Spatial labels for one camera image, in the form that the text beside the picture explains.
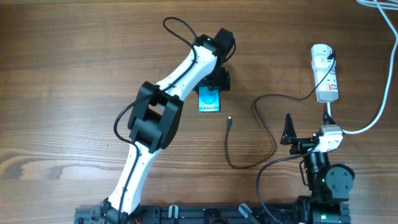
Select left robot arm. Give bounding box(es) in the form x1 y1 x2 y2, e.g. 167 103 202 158
100 29 236 223

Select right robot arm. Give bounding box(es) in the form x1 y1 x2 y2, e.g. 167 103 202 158
280 112 355 224

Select white power strip cord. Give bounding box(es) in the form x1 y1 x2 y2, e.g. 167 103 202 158
326 0 398 135

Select white power strip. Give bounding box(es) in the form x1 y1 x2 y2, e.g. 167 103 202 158
311 44 339 103

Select teal Galaxy smartphone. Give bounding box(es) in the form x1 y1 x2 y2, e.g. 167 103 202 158
198 86 220 113

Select black USB charger cable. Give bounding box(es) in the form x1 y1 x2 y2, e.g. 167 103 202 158
224 51 337 170

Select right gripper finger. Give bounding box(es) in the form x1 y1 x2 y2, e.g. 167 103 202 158
323 111 336 125
280 113 297 145

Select white cable bundle corner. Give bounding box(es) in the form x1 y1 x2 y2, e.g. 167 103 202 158
356 0 398 11

